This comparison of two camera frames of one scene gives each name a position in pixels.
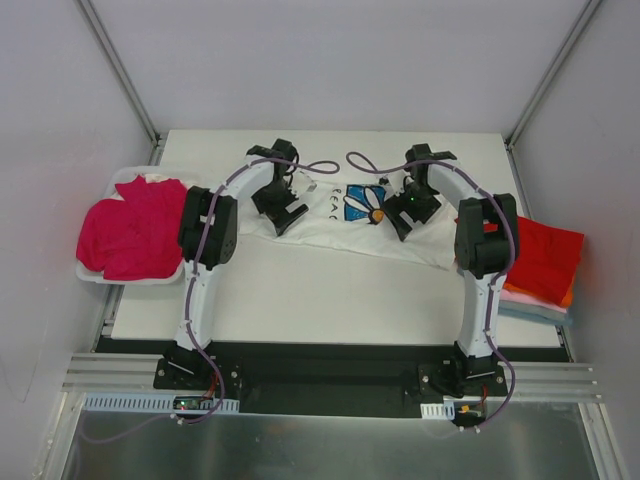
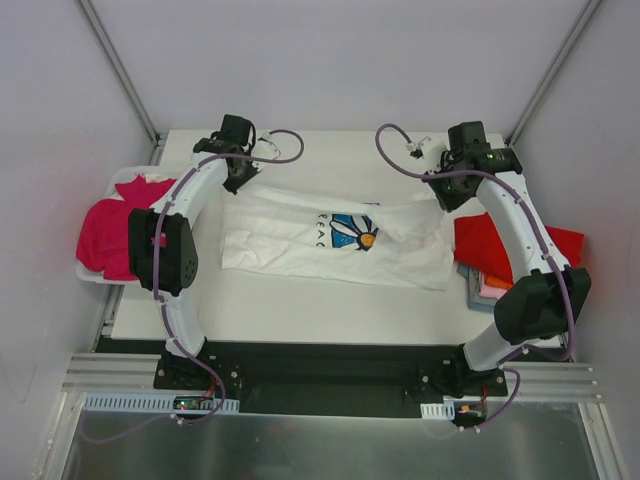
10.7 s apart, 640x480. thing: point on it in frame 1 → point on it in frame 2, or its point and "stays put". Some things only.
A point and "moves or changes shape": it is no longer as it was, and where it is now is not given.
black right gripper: x=406 y=214 → x=451 y=195
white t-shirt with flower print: x=354 y=208 moves or changes shape
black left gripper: x=280 y=209 → x=242 y=177
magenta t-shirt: x=138 y=237 stays put
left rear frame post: x=125 y=79 stays put
